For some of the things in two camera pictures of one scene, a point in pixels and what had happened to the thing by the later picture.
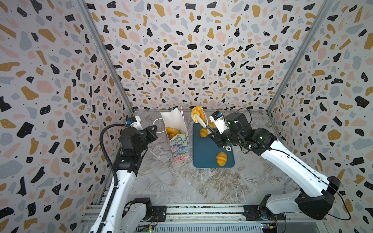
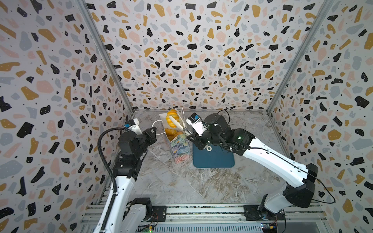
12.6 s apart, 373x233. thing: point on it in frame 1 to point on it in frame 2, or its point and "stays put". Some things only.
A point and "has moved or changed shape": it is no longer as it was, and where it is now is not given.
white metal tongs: (205, 124) has moved or changed shape
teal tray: (205, 150) stays put
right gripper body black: (228, 138) to (208, 139)
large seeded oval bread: (172, 132) stays put
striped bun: (221, 158) to (174, 113)
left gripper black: (152, 135) stays put
